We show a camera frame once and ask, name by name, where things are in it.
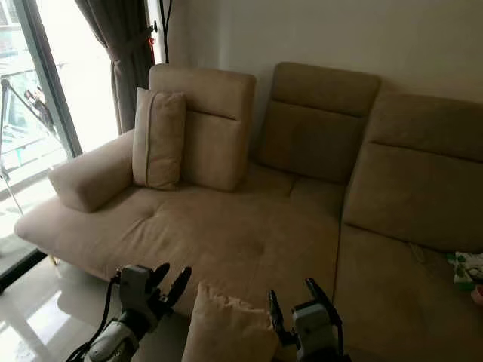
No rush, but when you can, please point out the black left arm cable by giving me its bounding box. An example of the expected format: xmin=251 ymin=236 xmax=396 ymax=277
xmin=64 ymin=273 xmax=124 ymax=362

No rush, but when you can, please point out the green white packet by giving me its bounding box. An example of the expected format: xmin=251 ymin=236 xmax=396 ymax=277
xmin=447 ymin=251 xmax=483 ymax=291

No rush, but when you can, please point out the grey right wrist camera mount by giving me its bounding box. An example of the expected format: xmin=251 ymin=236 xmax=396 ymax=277
xmin=293 ymin=302 xmax=339 ymax=357

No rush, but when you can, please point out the beige fabric sofa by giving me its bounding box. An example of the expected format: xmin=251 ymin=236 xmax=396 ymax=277
xmin=14 ymin=62 xmax=483 ymax=362

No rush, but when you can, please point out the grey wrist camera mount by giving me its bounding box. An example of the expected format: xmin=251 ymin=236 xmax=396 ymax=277
xmin=293 ymin=302 xmax=339 ymax=357
xmin=118 ymin=265 xmax=158 ymax=314

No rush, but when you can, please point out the beige floor pillow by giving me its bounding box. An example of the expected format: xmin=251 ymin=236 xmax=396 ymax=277
xmin=181 ymin=283 xmax=280 ymax=362

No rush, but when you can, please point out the beige piped cushion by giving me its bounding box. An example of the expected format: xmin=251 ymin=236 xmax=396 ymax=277
xmin=132 ymin=87 xmax=187 ymax=191

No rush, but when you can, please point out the black floor lamp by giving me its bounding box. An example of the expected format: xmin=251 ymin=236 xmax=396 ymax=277
xmin=158 ymin=0 xmax=173 ymax=65

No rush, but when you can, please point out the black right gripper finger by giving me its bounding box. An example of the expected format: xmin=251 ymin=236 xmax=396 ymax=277
xmin=268 ymin=289 xmax=297 ymax=346
xmin=306 ymin=278 xmax=335 ymax=308

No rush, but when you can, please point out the dark grey curtain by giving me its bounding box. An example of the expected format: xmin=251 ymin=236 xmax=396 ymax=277
xmin=75 ymin=0 xmax=158 ymax=135

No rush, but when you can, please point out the dark window frame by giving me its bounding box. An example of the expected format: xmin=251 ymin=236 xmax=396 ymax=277
xmin=0 ymin=0 xmax=84 ymax=291

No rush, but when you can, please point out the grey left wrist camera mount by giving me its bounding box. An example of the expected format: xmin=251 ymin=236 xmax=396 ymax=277
xmin=118 ymin=265 xmax=158 ymax=314

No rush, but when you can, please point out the metal balcony drying rack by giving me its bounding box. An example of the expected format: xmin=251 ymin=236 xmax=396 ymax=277
xmin=0 ymin=75 xmax=57 ymax=219

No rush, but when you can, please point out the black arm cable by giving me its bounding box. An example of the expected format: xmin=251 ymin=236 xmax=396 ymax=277
xmin=331 ymin=305 xmax=352 ymax=362
xmin=64 ymin=273 xmax=124 ymax=362

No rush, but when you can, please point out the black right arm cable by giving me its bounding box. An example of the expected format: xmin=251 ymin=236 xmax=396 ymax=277
xmin=331 ymin=305 xmax=352 ymax=362

